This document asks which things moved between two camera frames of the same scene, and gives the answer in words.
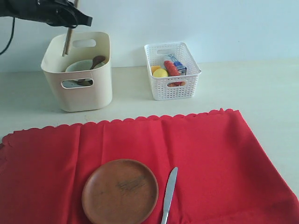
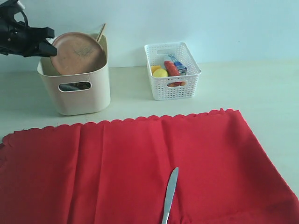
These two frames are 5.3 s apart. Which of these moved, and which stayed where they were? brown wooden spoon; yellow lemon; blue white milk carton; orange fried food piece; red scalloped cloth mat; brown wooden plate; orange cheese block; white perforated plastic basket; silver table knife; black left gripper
Moved: black left gripper; brown wooden plate; brown wooden spoon
Stayed: blue white milk carton; orange fried food piece; white perforated plastic basket; silver table knife; yellow lemon; orange cheese block; red scalloped cloth mat
